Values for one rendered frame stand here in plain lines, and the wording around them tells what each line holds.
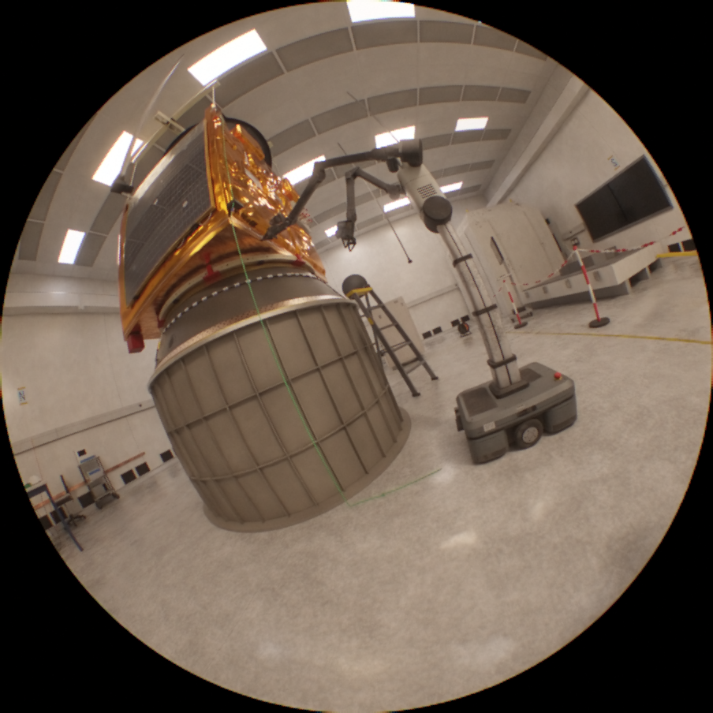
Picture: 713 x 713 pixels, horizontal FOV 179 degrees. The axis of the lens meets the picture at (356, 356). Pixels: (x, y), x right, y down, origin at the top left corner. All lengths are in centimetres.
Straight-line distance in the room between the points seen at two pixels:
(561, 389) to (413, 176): 132
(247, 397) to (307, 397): 34
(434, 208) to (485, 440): 118
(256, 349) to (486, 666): 158
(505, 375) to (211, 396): 159
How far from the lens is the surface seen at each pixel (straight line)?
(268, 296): 147
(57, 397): 621
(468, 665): 79
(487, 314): 123
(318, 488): 143
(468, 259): 126
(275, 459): 133
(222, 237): 156
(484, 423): 113
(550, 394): 122
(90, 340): 678
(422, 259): 976
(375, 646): 86
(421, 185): 135
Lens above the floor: 79
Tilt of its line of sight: 2 degrees down
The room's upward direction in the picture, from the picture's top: 23 degrees counter-clockwise
